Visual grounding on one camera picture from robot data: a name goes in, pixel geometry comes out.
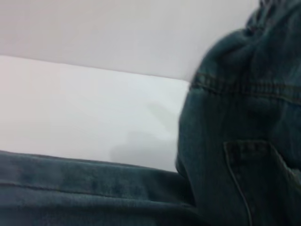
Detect blue denim shorts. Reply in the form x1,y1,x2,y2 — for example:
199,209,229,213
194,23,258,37
0,0,301,226

